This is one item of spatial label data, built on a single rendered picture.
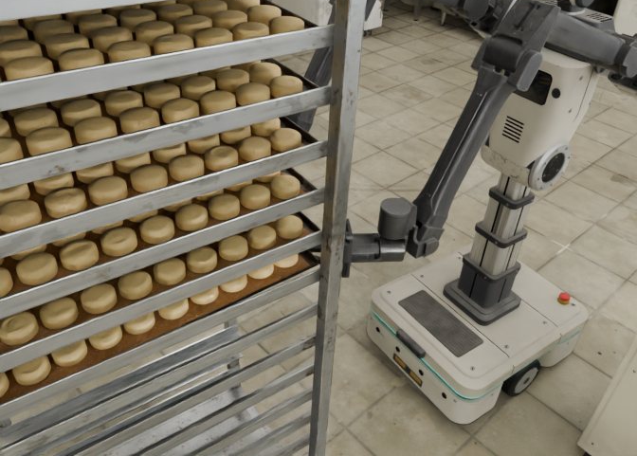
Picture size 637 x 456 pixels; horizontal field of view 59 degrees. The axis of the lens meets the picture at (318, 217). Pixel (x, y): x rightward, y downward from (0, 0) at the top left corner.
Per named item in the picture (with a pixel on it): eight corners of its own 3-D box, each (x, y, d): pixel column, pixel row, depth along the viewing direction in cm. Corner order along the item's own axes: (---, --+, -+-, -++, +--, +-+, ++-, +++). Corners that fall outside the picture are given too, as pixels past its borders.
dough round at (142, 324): (125, 315, 95) (122, 306, 94) (155, 310, 96) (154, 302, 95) (123, 337, 91) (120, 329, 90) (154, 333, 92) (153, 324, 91)
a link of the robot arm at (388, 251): (407, 267, 110) (401, 248, 115) (412, 239, 106) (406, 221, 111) (373, 267, 109) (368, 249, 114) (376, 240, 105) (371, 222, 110)
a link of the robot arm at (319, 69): (382, -5, 130) (354, -18, 137) (366, -14, 126) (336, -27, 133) (304, 159, 144) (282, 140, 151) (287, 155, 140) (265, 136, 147)
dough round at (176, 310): (154, 317, 95) (152, 309, 94) (166, 296, 99) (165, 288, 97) (181, 322, 94) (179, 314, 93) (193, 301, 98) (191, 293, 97)
